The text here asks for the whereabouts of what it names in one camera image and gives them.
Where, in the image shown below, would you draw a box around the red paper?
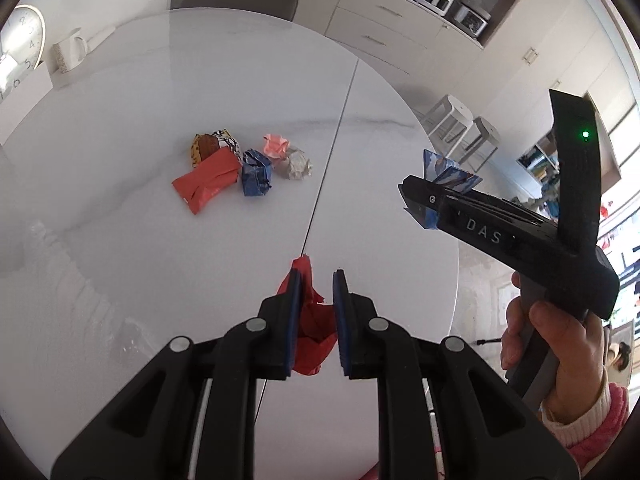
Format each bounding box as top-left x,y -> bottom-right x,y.
291,254 -> 337,376

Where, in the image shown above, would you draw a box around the red snack wrapper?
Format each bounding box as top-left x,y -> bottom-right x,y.
172,148 -> 241,214

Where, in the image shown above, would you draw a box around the blue patterned wrapper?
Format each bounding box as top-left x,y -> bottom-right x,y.
413,148 -> 484,231

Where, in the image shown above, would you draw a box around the clear plastic bottle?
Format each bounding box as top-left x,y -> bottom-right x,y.
25,221 -> 160,365

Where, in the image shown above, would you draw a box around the person right hand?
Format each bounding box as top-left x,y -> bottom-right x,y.
500,297 -> 604,425

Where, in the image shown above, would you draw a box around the teal grey kids chair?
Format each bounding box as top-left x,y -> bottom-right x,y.
521,174 -> 561,221

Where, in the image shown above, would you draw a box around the dark blue crumpled wrapper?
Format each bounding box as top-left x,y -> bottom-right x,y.
241,148 -> 272,197

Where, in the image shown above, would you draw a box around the grey stool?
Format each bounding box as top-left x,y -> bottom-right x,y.
459,116 -> 501,168

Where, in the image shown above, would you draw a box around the pink crumpled paper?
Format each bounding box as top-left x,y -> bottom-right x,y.
262,134 -> 290,160

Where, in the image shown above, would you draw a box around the white stool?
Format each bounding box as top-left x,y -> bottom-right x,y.
421,94 -> 474,157

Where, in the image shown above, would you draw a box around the patterned yellow brown snack pack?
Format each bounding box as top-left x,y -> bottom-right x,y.
190,129 -> 242,168

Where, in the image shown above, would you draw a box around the silver microwave oven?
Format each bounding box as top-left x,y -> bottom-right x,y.
452,0 -> 491,39

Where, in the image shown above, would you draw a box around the round white wall clock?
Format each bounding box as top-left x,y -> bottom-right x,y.
0,4 -> 46,101

